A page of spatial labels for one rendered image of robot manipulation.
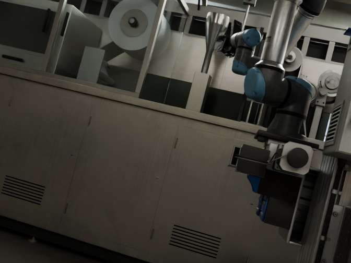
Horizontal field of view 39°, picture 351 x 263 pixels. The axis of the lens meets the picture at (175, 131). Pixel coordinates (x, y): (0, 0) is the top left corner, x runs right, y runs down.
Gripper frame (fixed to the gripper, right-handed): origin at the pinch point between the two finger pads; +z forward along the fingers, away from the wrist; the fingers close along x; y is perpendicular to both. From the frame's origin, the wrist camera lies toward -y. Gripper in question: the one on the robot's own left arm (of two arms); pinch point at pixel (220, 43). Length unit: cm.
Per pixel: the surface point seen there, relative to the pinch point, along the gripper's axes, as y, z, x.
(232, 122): 32.4, 2.9, 22.2
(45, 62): 35, 69, -69
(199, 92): 16, 48, 16
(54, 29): 16, 69, -72
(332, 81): -11, 2, 68
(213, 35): -18, 48, 11
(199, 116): 35.0, 12.2, 8.2
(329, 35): -48, 36, 76
